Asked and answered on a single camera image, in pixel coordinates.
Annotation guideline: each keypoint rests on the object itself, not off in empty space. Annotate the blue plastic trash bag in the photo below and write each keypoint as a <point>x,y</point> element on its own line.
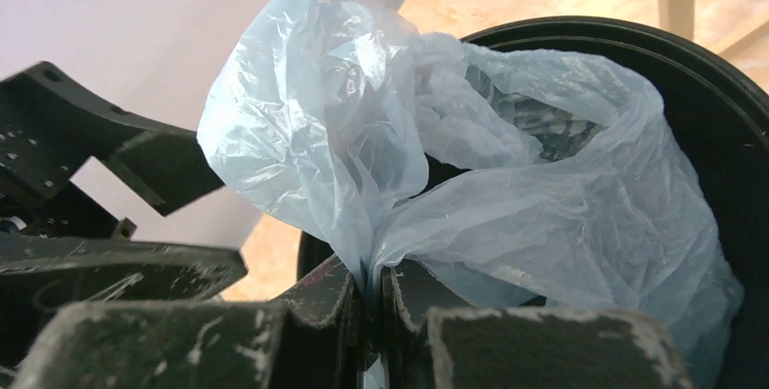
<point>511,174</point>

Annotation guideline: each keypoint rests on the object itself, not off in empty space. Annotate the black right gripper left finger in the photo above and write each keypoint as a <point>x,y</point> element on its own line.
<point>304,338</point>

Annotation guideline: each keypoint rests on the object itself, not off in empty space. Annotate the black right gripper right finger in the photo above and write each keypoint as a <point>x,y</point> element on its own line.
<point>434,339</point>

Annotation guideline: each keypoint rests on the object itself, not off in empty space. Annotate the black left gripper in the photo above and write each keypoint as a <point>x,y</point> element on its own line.
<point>50,126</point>

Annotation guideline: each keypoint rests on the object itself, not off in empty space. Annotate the black trash bin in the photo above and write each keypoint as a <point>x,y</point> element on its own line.
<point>720,119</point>

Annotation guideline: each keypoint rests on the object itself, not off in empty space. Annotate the wooden clothes rack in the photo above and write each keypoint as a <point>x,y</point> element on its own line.
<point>739,26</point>

